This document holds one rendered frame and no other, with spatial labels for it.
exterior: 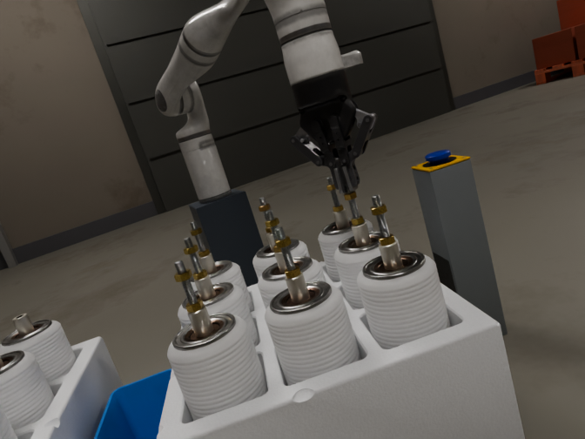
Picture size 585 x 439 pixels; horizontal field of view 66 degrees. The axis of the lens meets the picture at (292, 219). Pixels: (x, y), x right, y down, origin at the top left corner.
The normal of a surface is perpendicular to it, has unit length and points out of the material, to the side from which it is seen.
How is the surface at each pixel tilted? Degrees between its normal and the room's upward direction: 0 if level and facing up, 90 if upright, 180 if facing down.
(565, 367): 0
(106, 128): 90
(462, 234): 90
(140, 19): 90
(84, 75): 90
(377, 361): 0
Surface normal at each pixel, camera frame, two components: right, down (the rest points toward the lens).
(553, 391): -0.29, -0.93
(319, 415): 0.15, 0.18
